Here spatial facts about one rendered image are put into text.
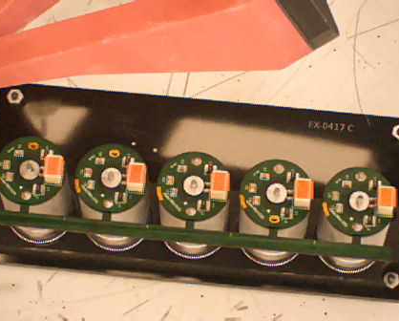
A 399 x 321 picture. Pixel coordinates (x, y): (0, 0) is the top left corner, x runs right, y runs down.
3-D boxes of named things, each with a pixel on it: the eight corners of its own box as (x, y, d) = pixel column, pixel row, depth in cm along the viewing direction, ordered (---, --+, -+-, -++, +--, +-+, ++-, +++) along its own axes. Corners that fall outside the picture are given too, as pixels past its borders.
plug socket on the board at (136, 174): (122, 168, 56) (121, 160, 55) (147, 170, 56) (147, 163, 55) (119, 190, 55) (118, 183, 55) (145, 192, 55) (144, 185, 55)
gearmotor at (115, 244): (89, 191, 61) (79, 139, 56) (155, 198, 61) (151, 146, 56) (81, 254, 60) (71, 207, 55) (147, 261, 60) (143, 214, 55)
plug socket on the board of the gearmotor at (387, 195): (369, 191, 55) (371, 184, 55) (394, 193, 55) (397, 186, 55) (367, 213, 55) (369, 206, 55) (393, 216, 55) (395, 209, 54)
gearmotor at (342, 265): (316, 213, 60) (325, 162, 56) (382, 219, 60) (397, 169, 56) (310, 276, 60) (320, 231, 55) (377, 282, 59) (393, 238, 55)
